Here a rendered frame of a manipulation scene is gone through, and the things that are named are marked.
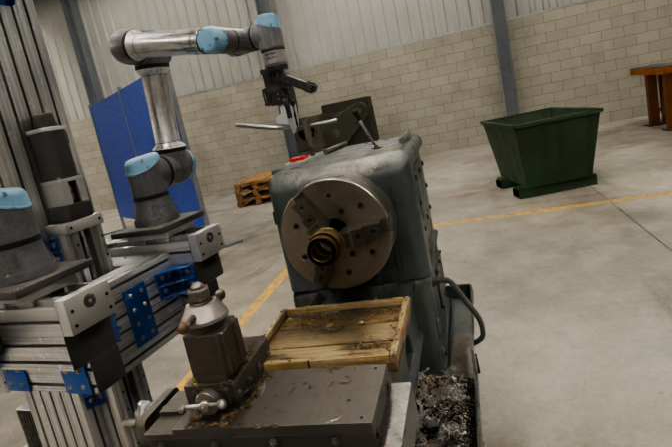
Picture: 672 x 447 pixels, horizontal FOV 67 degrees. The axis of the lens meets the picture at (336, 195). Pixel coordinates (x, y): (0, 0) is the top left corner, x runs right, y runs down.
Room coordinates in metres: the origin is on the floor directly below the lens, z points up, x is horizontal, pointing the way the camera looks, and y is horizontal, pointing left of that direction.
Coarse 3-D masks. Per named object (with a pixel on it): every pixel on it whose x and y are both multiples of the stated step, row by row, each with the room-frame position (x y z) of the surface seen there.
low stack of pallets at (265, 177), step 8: (256, 176) 9.67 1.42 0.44; (264, 176) 9.37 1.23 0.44; (272, 176) 9.09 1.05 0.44; (240, 184) 9.04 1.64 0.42; (248, 184) 9.62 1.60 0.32; (256, 184) 9.00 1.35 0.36; (264, 184) 9.29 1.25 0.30; (240, 192) 9.11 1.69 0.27; (248, 192) 9.01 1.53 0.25; (256, 192) 9.00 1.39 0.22; (264, 192) 9.18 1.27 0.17; (240, 200) 9.08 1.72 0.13; (248, 200) 9.01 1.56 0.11; (256, 200) 9.00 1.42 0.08; (264, 200) 9.21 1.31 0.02
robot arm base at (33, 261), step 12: (24, 240) 1.23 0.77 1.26; (36, 240) 1.26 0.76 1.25; (0, 252) 1.21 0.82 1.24; (12, 252) 1.21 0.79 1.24; (24, 252) 1.22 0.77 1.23; (36, 252) 1.24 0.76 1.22; (48, 252) 1.28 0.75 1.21; (0, 264) 1.20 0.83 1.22; (12, 264) 1.20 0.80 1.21; (24, 264) 1.21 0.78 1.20; (36, 264) 1.22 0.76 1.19; (48, 264) 1.25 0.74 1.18; (0, 276) 1.19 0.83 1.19; (12, 276) 1.19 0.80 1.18; (24, 276) 1.20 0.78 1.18; (36, 276) 1.21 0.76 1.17
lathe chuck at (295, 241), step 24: (312, 192) 1.36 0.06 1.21; (336, 192) 1.34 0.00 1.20; (360, 192) 1.32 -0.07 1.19; (288, 216) 1.38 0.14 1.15; (336, 216) 1.34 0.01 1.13; (360, 216) 1.33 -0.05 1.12; (384, 216) 1.31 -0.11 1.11; (288, 240) 1.38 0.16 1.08; (384, 240) 1.31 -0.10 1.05; (312, 264) 1.37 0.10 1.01; (336, 264) 1.35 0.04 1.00; (360, 264) 1.33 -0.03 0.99; (384, 264) 1.32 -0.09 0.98; (336, 288) 1.36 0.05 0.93
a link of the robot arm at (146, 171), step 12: (144, 156) 1.70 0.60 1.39; (156, 156) 1.71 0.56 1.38; (132, 168) 1.66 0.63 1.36; (144, 168) 1.66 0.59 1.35; (156, 168) 1.69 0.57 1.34; (168, 168) 1.74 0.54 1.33; (132, 180) 1.67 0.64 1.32; (144, 180) 1.66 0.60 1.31; (156, 180) 1.68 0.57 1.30; (168, 180) 1.74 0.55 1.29; (132, 192) 1.68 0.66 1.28; (144, 192) 1.66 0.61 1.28; (156, 192) 1.67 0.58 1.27
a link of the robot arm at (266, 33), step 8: (256, 16) 1.60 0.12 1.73; (264, 16) 1.57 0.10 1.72; (272, 16) 1.58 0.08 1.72; (256, 24) 1.59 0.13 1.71; (264, 24) 1.57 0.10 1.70; (272, 24) 1.58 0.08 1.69; (256, 32) 1.59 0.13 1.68; (264, 32) 1.57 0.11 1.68; (272, 32) 1.57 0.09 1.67; (280, 32) 1.59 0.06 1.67; (256, 40) 1.59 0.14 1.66; (264, 40) 1.58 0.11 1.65; (272, 40) 1.57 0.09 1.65; (280, 40) 1.59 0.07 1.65; (264, 48) 1.58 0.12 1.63; (272, 48) 1.57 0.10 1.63; (280, 48) 1.58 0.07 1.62
